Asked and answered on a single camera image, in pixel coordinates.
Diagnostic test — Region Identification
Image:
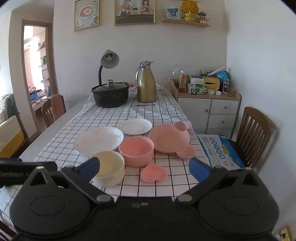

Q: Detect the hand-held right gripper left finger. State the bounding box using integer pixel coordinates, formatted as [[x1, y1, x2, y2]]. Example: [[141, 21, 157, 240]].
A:
[[22, 157, 115, 205]]

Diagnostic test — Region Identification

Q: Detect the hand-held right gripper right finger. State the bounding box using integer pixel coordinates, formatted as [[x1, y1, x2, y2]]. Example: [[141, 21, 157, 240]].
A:
[[176, 157, 266, 205]]

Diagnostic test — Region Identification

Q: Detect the cream bowl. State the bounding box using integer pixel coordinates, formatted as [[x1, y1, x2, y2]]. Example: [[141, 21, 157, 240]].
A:
[[91, 151, 126, 188]]

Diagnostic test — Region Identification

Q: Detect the large white plate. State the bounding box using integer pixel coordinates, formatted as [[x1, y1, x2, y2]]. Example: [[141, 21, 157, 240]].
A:
[[74, 126, 124, 156]]

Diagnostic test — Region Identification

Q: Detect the pink bear-shaped plate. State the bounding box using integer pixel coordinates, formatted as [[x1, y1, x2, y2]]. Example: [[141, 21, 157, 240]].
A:
[[149, 123, 196, 160]]

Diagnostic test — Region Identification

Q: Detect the pink heart-shaped dish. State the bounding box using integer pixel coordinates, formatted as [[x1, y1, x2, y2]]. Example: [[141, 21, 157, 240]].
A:
[[141, 164, 168, 183]]

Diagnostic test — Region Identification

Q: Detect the pink bowl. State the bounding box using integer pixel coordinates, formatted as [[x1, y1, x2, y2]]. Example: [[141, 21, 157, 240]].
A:
[[119, 136, 154, 168]]

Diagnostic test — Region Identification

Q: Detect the blue and white printed booklet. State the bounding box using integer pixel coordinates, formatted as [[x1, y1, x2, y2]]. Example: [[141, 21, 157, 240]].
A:
[[196, 134, 245, 171]]

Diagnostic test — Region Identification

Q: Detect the yellow chair with cream cover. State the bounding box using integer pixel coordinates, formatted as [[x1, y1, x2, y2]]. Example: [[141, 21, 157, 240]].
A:
[[0, 115, 25, 158]]

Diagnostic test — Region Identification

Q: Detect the small white plate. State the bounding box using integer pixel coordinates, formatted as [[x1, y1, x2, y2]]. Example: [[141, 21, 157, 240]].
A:
[[119, 119, 152, 135]]

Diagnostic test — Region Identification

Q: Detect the white wooden cabinet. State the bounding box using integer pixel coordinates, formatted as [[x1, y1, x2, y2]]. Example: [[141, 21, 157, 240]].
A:
[[177, 89, 242, 139]]

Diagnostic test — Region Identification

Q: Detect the checkered white tablecloth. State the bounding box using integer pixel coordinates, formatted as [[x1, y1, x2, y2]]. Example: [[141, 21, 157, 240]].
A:
[[0, 82, 232, 232]]

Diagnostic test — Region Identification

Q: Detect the wooden slatted chair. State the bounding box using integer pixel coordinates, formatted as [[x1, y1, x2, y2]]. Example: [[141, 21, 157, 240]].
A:
[[229, 107, 272, 169]]

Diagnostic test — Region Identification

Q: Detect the black cooking pot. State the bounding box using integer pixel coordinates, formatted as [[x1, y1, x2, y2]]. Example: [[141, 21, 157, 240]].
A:
[[91, 82, 130, 108]]

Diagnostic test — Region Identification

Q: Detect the green tissue pack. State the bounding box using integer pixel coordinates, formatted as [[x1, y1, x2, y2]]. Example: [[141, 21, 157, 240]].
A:
[[187, 83, 208, 94]]

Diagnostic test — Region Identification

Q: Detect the glass pot lid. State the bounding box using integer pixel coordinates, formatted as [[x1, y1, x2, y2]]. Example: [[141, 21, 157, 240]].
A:
[[92, 79, 129, 91]]

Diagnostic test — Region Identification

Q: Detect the orange bottle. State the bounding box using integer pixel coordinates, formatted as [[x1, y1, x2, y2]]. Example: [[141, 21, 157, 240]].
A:
[[178, 71, 188, 92]]

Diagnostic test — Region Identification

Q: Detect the yellow tissue box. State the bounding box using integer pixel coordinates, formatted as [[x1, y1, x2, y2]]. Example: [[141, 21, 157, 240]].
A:
[[201, 76, 221, 90]]

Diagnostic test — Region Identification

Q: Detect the blue globe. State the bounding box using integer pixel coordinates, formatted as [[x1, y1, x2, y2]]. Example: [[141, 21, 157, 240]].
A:
[[216, 71, 229, 82]]

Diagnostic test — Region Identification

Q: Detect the gold thermos jug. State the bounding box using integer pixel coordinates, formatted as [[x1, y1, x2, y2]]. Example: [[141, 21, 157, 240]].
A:
[[135, 61, 157, 103]]

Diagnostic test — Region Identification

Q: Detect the glass fishbowl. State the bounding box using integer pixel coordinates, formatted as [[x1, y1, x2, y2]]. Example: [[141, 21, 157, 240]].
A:
[[172, 65, 200, 85]]

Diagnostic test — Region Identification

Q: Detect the yellow cartoon book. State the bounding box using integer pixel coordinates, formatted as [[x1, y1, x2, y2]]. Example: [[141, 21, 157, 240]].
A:
[[276, 228, 292, 241]]

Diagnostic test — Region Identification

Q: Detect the grey desk lamp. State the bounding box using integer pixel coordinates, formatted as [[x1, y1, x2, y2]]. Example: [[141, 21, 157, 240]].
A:
[[97, 50, 120, 87]]

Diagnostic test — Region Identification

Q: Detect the small pagoda figure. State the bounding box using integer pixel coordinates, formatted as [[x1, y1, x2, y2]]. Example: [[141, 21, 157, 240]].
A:
[[199, 11, 210, 24]]

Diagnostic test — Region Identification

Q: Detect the framed food picture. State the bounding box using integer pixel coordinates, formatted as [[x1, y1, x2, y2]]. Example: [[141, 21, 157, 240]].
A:
[[73, 0, 100, 32]]

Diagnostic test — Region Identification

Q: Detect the golden tree ornament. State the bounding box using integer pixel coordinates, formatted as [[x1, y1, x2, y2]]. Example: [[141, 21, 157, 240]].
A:
[[180, 0, 200, 22]]

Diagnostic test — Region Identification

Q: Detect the framed figures picture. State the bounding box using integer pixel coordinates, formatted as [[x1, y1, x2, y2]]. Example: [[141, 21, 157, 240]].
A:
[[114, 0, 155, 26]]

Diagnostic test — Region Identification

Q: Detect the wooden door frame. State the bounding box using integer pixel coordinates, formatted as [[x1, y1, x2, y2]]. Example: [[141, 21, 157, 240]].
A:
[[21, 19, 58, 137]]

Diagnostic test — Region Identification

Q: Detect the wooden wall shelf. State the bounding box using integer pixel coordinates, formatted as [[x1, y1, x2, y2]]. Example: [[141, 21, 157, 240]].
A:
[[162, 18, 210, 28]]

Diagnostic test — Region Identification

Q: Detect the blue photo frame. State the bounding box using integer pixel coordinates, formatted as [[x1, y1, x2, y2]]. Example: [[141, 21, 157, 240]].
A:
[[166, 6, 180, 19]]

